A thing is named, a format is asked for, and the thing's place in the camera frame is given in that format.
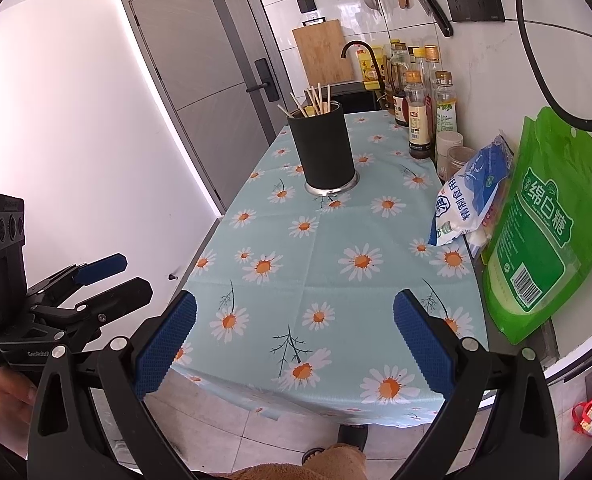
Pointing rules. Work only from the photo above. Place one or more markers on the dark brown bottle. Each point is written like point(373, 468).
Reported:
point(401, 107)

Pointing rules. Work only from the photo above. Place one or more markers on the person's left hand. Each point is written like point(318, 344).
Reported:
point(8, 397)

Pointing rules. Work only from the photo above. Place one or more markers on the white lid spice jar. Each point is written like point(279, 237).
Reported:
point(448, 144)

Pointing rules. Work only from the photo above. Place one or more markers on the black faucet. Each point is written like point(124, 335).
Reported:
point(356, 42)

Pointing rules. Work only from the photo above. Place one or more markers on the person's right foot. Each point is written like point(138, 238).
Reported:
point(353, 436)

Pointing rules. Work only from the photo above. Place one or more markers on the black cylindrical utensil holder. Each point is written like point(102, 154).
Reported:
point(323, 150)

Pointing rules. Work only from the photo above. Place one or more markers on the wooden cutting board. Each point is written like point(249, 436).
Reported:
point(323, 52)

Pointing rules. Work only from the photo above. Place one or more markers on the grey door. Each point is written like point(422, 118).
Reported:
point(201, 85)

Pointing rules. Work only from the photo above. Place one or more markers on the tall clear bottle gold cap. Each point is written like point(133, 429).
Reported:
point(431, 62)

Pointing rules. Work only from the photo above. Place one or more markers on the thin bottle yellow cap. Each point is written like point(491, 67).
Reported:
point(416, 59)

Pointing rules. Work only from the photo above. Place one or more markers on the green label oil bottle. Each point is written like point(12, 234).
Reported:
point(446, 105)

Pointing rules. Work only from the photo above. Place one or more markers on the brown fleece pants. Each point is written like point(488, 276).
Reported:
point(301, 470)

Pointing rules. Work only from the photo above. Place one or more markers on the person's foot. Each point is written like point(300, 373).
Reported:
point(313, 456)
point(353, 436)

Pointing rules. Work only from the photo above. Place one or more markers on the blue and white salt bag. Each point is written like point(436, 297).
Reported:
point(468, 195)

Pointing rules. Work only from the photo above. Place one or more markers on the small black wall switch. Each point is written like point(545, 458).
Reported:
point(307, 4)

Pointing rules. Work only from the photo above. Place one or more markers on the dark sauce bottle gold cap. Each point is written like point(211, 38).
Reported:
point(419, 120)

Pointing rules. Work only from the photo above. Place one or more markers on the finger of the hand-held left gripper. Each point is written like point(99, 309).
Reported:
point(121, 295)
point(101, 266)

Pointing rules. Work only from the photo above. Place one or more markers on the green sugar bag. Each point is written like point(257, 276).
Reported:
point(551, 220)

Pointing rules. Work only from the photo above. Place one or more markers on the blue daisy print tablecloth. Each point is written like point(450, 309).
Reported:
point(336, 260)

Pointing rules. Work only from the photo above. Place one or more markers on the person's left foot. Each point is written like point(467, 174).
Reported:
point(313, 456)

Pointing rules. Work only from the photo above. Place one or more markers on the black sink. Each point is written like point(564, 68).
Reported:
point(356, 97)

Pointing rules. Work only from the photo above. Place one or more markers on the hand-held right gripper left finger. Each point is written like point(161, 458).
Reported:
point(166, 345)

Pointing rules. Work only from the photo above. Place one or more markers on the yellow dish soap bottle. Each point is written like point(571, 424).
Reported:
point(365, 62)

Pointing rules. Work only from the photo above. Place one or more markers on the pile of wooden chopsticks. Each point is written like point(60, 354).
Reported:
point(308, 100)

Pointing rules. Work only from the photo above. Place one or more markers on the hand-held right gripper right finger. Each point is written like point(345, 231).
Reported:
point(423, 345)

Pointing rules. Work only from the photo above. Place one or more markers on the white plastic packet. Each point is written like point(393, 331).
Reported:
point(478, 236)

